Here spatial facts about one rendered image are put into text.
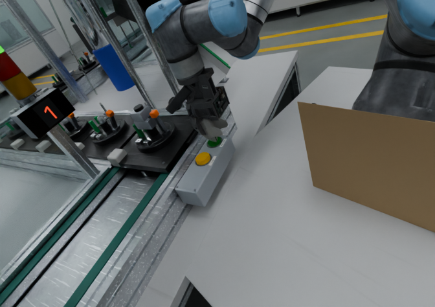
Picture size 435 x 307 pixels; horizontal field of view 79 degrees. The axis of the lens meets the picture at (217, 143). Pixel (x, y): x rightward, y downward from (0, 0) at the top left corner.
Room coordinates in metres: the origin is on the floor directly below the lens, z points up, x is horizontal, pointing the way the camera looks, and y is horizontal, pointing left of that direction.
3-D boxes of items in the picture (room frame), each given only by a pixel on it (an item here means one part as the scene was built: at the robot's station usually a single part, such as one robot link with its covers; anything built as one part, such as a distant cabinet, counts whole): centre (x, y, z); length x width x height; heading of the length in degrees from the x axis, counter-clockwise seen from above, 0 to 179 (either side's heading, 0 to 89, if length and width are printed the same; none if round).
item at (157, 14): (0.60, -0.01, 1.28); 0.09 x 0.08 x 0.11; 56
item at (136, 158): (0.75, 0.17, 0.96); 0.24 x 0.24 x 0.02; 49
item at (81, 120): (1.09, 0.54, 1.01); 0.24 x 0.24 x 0.13; 49
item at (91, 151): (0.93, 0.35, 1.01); 0.24 x 0.24 x 0.13; 49
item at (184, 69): (0.60, -0.01, 1.20); 0.08 x 0.08 x 0.05
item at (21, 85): (0.70, 0.37, 1.29); 0.05 x 0.05 x 0.05
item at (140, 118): (0.76, 0.18, 1.06); 0.08 x 0.04 x 0.07; 49
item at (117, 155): (0.74, 0.31, 0.97); 0.05 x 0.05 x 0.04; 49
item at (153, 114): (0.72, 0.14, 1.04); 0.04 x 0.02 x 0.08; 49
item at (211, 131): (0.59, 0.00, 1.01); 0.06 x 0.03 x 0.09; 49
